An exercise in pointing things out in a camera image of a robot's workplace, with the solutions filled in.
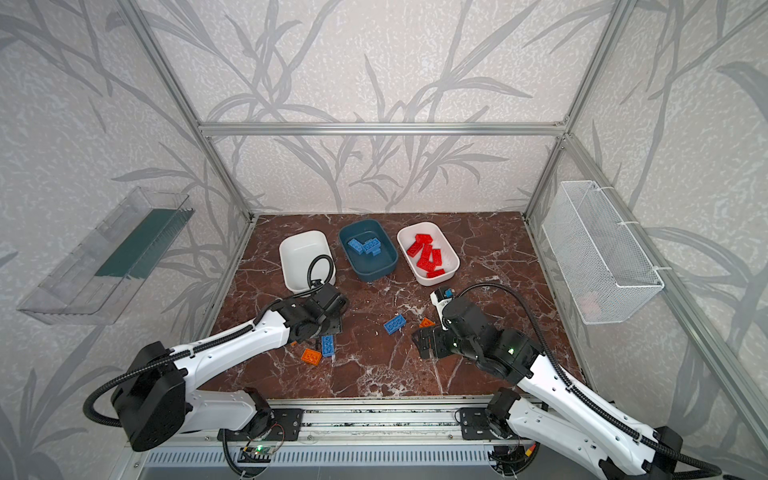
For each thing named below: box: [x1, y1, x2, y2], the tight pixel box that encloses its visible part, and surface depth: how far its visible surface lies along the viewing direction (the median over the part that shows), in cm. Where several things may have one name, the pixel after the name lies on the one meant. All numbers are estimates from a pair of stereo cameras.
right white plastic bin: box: [396, 221, 460, 286], surface depth 110 cm
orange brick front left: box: [301, 348, 322, 366], surface depth 86 cm
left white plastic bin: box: [279, 230, 337, 295], surface depth 107 cm
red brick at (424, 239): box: [415, 234, 433, 245], surface depth 113 cm
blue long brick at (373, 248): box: [366, 244, 381, 256], surface depth 108 cm
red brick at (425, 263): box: [416, 250, 436, 273], surface depth 107 cm
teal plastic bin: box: [338, 219, 399, 282], surface depth 110 cm
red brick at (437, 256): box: [432, 248, 443, 266], surface depth 108 cm
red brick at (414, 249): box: [406, 241, 424, 258], surface depth 110 cm
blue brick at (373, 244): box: [362, 237, 381, 252], surface depth 110 cm
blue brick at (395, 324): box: [383, 314, 407, 335], surface depth 93 cm
